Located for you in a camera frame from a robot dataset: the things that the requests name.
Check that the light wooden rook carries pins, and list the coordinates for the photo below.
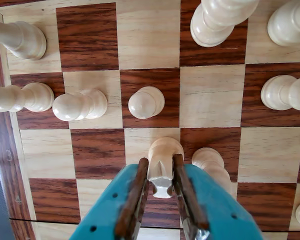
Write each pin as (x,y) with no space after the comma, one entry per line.
(22,40)

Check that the light wooden knight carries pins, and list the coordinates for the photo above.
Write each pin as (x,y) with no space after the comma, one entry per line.
(162,160)

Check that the light wooden pawn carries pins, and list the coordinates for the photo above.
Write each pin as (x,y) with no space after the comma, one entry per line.
(35,96)
(72,107)
(277,92)
(210,162)
(142,103)

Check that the light wooden king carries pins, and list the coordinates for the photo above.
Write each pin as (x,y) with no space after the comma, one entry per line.
(212,27)

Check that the wooden folding chessboard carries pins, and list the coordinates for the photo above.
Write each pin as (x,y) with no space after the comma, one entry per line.
(210,100)

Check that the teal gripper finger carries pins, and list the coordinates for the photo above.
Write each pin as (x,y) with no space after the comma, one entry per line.
(215,207)
(107,207)

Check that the light wooden queen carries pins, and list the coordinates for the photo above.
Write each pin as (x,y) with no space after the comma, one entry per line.
(287,25)

